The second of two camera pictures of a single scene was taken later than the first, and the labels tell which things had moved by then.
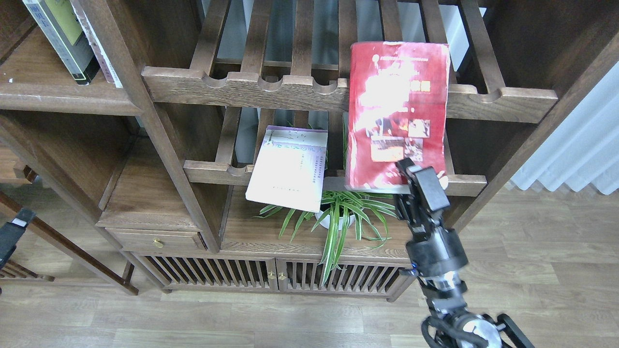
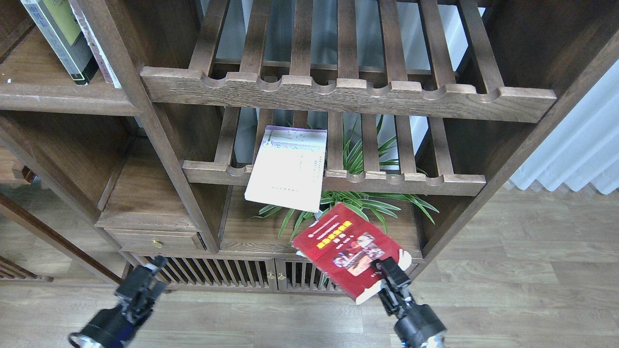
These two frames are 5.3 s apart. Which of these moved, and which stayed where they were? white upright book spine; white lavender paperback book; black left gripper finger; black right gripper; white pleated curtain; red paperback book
Moved: black right gripper; red paperback book; black left gripper finger
Stayed: white pleated curtain; white lavender paperback book; white upright book spine
